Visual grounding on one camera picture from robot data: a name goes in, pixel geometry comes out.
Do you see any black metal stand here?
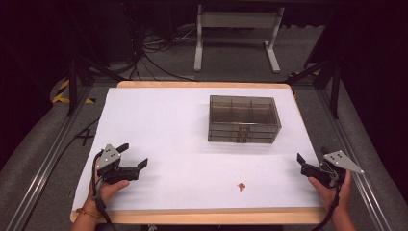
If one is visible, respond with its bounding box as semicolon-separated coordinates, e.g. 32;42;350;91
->
285;57;343;120
65;54;127;117

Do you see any yellow black hazard tape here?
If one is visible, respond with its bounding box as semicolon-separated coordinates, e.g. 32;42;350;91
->
52;79;96;105

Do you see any aluminium floor rail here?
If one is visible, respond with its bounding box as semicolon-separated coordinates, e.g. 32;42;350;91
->
4;85;94;231
316;86;395;231

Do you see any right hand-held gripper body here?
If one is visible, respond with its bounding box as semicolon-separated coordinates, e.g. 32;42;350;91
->
301;150;365;189

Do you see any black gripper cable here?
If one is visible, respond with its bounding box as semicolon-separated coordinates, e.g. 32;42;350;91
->
90;150;117;231
319;177;344;231

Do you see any white paper sheet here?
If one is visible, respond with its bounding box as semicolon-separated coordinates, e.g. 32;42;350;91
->
71;87;323;212

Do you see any person's left hand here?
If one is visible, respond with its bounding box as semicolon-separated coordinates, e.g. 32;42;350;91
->
86;179;131;211

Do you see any black floor cable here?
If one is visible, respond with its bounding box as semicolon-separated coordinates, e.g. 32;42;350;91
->
28;117;101;225

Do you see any smoky clear drawer box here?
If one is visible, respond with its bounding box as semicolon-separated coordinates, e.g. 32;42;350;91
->
207;94;283;144

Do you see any bundle of floor cables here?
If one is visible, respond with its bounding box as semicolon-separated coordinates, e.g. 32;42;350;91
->
128;24;200;82

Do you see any white metal desk frame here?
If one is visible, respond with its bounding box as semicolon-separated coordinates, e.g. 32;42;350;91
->
192;4;286;74

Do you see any person's right hand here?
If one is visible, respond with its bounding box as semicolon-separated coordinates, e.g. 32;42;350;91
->
308;171;352;211

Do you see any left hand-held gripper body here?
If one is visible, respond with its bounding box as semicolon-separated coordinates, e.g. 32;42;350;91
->
95;143;142;186

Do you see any orange bracelet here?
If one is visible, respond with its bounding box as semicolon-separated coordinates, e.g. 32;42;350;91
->
75;207;101;219

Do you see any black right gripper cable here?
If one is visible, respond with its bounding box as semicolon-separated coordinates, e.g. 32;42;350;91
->
319;177;344;231

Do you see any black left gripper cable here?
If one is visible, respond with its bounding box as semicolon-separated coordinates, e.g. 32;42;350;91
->
90;150;117;231

